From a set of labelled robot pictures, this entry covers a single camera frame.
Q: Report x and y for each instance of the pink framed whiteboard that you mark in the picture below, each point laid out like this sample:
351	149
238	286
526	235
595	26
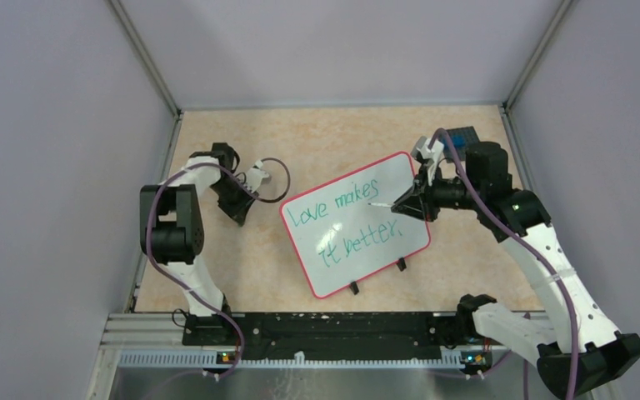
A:
338	238

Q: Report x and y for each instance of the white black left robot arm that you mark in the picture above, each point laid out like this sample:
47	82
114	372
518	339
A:
171	223

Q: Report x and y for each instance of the green white marker pen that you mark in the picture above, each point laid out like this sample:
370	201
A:
380	204

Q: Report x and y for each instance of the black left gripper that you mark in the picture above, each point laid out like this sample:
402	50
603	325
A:
237	212

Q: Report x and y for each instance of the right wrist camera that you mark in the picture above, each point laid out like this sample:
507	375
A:
428	153

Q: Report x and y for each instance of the white toothed cable duct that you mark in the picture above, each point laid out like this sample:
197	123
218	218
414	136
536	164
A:
205	359

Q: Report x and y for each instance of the black whiteboard clip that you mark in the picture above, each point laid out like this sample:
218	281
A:
402	264
354	288

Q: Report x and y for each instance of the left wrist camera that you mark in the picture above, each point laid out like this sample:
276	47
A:
256	176

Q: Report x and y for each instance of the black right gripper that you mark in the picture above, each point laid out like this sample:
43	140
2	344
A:
422	207

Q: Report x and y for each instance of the dark blue lego brick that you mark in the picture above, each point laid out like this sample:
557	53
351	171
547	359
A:
458	141

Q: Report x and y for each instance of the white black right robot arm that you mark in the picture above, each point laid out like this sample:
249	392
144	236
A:
582	349

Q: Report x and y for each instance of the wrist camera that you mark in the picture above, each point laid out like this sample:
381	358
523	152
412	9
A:
428	153
256	176

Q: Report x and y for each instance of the grey lego baseplate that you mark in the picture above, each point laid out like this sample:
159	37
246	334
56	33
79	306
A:
469	134

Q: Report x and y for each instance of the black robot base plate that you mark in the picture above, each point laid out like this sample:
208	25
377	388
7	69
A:
332	336

